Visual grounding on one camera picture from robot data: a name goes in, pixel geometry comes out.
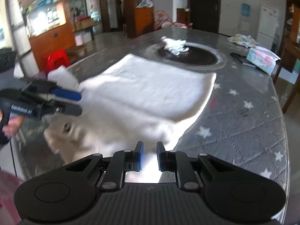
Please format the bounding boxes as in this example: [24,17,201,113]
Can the person left hand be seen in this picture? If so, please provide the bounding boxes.
[2,115,25,138]

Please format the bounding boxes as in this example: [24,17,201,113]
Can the black flat remote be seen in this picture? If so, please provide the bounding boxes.
[230,52,257,68]

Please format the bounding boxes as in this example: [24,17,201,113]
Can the red plastic stool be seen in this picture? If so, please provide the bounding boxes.
[45,49,71,74]

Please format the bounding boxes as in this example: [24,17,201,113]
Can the cream fleece garment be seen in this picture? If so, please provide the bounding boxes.
[44,54,217,183]

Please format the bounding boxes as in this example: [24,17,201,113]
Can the dark wooden door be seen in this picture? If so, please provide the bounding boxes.
[188,0,221,33]

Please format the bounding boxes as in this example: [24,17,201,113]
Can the small white baby garment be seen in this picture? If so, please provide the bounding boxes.
[161,36,189,56]

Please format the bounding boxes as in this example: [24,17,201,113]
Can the tissue pack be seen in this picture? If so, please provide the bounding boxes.
[246,46,281,75]

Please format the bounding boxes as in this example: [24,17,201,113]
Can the orange glass display cabinet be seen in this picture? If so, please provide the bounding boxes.
[18,0,75,71]

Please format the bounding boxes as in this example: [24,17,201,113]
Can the water dispenser with bottle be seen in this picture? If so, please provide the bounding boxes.
[238,3,251,36]

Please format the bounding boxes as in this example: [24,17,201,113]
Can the floral patterned cloth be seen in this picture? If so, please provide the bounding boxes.
[228,34,259,48]

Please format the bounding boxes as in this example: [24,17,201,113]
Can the pink play tent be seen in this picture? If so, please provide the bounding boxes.
[154,10,189,31]

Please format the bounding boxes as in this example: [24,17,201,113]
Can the brown wooden shelf cabinet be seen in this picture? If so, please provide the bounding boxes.
[121,0,154,39]

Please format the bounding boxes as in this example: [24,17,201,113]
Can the white refrigerator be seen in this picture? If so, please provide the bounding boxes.
[256,5,279,50]

